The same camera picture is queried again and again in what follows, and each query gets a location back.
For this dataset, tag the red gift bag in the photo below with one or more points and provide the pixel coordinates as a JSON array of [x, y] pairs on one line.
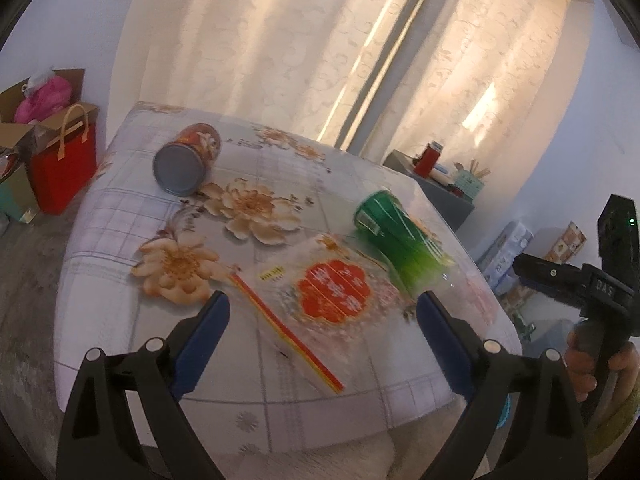
[[62, 175]]

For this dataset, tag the person's left leg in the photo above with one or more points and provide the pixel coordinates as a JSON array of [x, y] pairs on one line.
[[300, 462]]

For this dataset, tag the cardboard box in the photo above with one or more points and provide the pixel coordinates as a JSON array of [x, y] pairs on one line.
[[12, 135]]

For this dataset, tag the cream patterned curtain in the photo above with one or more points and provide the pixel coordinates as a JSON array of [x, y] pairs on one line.
[[490, 70], [250, 40]]

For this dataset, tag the grey window frame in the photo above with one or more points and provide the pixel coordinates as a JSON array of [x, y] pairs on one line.
[[380, 85]]

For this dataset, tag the person's right hand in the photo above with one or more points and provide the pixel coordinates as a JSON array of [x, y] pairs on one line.
[[580, 365]]

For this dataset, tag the person's right forearm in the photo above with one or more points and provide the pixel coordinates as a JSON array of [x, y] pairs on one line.
[[620, 425]]

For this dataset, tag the brown snack can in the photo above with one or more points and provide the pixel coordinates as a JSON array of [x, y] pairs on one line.
[[180, 165]]

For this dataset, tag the toilet paper pack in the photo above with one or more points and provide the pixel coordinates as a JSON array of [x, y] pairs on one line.
[[505, 255]]

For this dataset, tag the clear bag with red print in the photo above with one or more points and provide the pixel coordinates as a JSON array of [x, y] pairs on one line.
[[330, 295]]

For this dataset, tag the red thermos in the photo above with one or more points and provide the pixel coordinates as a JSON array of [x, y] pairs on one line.
[[430, 162]]

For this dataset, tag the green gift box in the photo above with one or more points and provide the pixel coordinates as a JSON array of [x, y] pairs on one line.
[[17, 195]]

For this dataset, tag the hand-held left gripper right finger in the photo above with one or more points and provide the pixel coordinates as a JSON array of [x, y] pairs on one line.
[[445, 347]]

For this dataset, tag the grey cabinet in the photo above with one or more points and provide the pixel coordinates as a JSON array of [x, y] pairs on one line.
[[440, 195]]

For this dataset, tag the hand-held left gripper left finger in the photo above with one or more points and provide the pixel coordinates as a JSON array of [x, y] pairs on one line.
[[200, 345]]

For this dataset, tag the pink plush toy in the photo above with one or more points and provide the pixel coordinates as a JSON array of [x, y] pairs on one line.
[[42, 102]]

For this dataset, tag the green toy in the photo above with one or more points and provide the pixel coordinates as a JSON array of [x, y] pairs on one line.
[[526, 330]]

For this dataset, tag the white tube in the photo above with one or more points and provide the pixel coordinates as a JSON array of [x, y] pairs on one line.
[[442, 175]]

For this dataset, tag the floral tablecloth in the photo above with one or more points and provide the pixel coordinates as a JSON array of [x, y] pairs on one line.
[[125, 220]]

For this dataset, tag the green plastic bottle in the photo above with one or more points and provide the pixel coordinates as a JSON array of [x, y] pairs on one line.
[[400, 240]]

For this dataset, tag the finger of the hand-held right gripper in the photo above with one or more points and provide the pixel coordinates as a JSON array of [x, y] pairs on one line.
[[550, 275]]

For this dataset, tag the green pen holder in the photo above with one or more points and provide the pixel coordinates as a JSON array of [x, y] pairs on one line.
[[467, 185]]

